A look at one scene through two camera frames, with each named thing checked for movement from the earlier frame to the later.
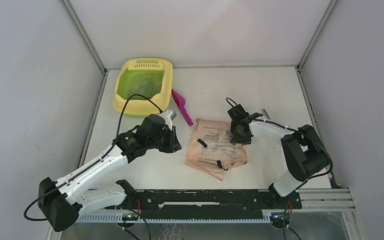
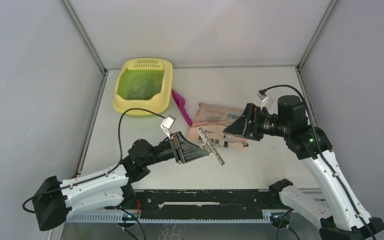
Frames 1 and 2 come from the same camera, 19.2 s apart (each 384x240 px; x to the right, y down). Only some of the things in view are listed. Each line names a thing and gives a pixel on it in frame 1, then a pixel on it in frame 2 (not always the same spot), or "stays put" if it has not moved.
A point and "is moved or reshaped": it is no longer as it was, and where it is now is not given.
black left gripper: x=175 y=145 → x=189 y=151
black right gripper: x=245 y=140 → x=240 y=126
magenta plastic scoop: x=180 y=101 stays put
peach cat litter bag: x=210 y=149 is moved or reshaped
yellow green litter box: x=143 y=86 stays put
